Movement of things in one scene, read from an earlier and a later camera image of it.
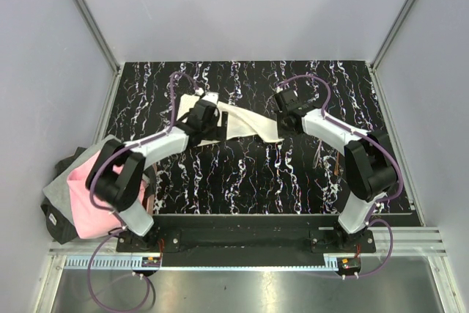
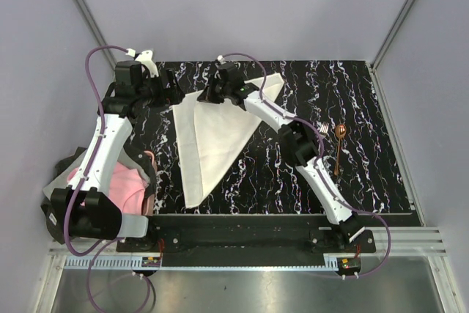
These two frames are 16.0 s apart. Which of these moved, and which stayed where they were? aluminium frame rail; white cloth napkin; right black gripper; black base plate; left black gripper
Moved: white cloth napkin; right black gripper; left black gripper
Stayed: black base plate; aluminium frame rail
